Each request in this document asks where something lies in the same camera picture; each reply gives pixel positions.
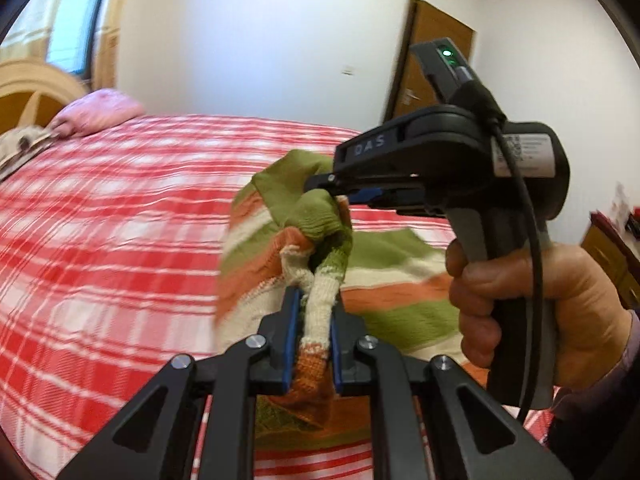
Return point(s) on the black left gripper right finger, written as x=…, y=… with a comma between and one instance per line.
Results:
x=431, y=419

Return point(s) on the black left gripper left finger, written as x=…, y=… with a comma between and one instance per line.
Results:
x=155, y=435

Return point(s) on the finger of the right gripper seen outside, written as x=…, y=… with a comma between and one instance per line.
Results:
x=370, y=191

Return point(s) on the green striped knit sweater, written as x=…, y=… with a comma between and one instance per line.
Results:
x=282, y=236

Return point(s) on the right forearm sleeve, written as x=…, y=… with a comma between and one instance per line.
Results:
x=595, y=433

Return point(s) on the brown wooden cabinet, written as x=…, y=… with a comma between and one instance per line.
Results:
x=618, y=260

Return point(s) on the red white plaid bedspread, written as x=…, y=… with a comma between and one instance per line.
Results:
x=109, y=262

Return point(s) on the pink pillow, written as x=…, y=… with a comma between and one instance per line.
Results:
x=98, y=110

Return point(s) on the patterned beige pillow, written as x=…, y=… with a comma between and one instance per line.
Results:
x=20, y=145

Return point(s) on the window with curtains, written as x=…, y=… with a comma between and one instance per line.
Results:
x=80, y=37

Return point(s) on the beige wooden headboard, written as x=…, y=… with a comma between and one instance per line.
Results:
x=33, y=92

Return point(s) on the wall light switch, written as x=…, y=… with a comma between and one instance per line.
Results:
x=347, y=70

